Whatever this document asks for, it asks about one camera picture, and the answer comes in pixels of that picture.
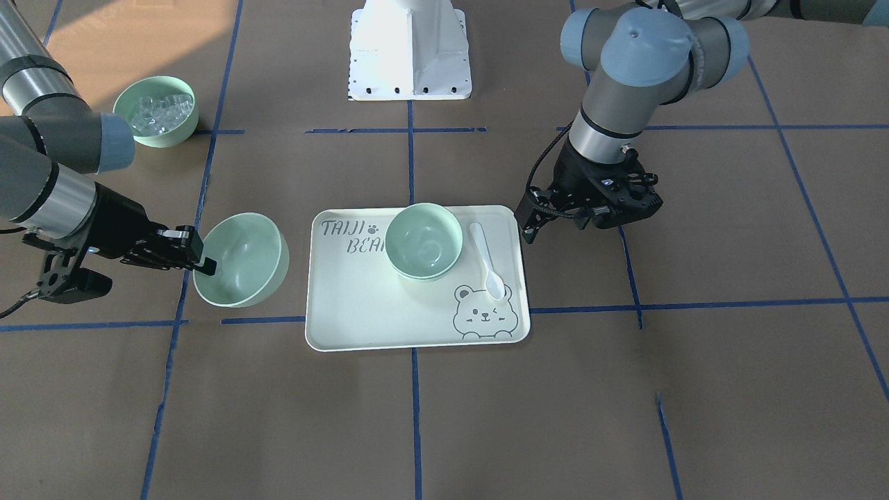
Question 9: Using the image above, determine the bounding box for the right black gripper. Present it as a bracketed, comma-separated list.
[85, 183, 218, 276]

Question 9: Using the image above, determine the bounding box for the small green bowl on tray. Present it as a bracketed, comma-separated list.
[384, 203, 464, 281]

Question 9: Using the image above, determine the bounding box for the large light green bowl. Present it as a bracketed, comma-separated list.
[192, 212, 290, 309]

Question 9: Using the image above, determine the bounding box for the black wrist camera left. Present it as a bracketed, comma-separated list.
[515, 186, 591, 244]

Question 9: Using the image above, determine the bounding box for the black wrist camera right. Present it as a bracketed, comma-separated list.
[22, 232, 113, 304]

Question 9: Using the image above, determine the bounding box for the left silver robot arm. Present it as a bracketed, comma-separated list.
[522, 1, 887, 231]

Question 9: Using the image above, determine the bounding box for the green bowl with ice cubes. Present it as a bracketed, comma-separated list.
[113, 76, 198, 148]

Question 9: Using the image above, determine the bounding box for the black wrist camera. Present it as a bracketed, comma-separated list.
[22, 232, 113, 304]
[515, 186, 591, 244]

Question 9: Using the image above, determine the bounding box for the pale green bear tray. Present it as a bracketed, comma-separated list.
[305, 205, 531, 351]

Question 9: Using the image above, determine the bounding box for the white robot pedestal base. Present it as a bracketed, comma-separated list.
[347, 1, 473, 101]

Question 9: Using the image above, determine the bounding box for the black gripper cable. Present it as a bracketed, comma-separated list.
[526, 119, 574, 209]

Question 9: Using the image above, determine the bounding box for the white plastic spoon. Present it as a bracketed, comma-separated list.
[469, 222, 507, 301]

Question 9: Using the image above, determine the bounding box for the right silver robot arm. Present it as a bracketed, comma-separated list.
[2, 1, 217, 276]

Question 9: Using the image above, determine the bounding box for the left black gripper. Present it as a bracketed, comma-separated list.
[549, 143, 663, 230]

